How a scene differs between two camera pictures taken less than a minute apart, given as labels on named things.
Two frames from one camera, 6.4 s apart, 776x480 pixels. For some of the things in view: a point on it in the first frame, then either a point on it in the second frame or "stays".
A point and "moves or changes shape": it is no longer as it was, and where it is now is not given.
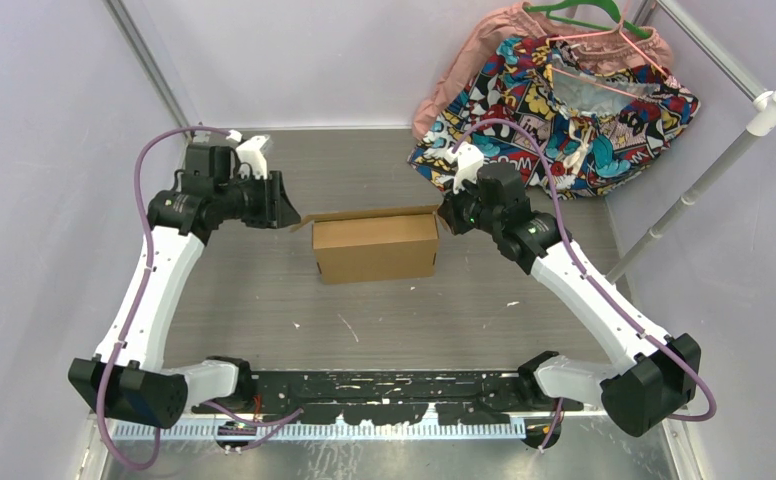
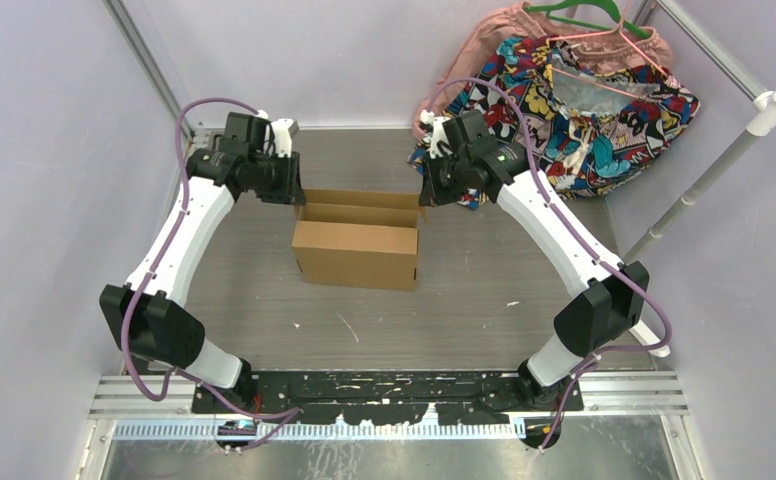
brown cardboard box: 376,244 moves or changes shape
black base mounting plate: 460,396 stays
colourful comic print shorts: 600,125 stays
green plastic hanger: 618,23 stays
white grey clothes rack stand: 772,106 stays
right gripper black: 449,211 -> 431,195
